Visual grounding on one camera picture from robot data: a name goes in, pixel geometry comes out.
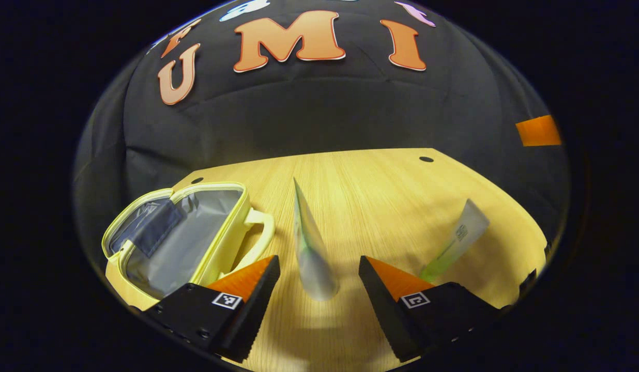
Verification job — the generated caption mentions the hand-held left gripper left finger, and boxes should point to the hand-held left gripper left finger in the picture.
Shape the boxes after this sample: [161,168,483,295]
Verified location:
[129,255,281,363]

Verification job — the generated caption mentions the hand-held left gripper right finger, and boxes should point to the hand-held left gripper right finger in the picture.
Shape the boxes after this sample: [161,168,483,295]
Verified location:
[358,255,506,363]

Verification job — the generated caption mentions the white green skincare tube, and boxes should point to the white green skincare tube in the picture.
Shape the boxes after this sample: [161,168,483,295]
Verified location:
[292,177,340,302]
[419,199,491,283]

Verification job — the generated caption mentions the pale yellow suitcase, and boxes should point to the pale yellow suitcase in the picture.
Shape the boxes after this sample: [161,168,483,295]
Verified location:
[101,182,276,312]

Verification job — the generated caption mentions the black backdrop cloth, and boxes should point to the black backdrop cloth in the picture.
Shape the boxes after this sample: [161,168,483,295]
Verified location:
[74,0,571,259]

